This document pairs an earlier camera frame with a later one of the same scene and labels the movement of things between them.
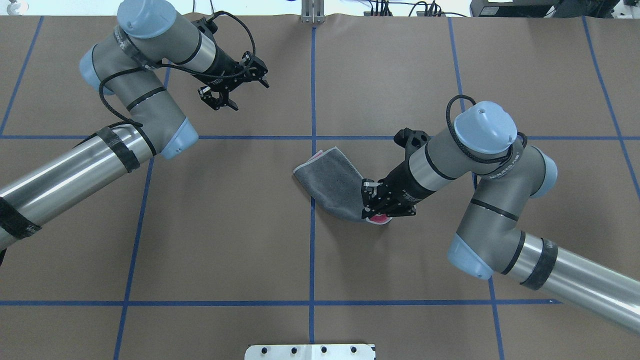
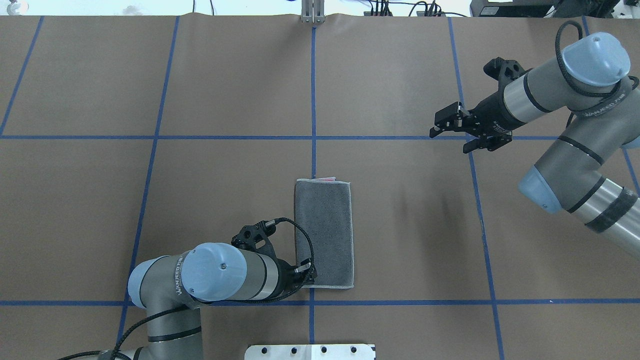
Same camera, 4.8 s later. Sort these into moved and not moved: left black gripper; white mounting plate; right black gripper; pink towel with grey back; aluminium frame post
Moved: pink towel with grey back; left black gripper; right black gripper
Not moved: aluminium frame post; white mounting plate
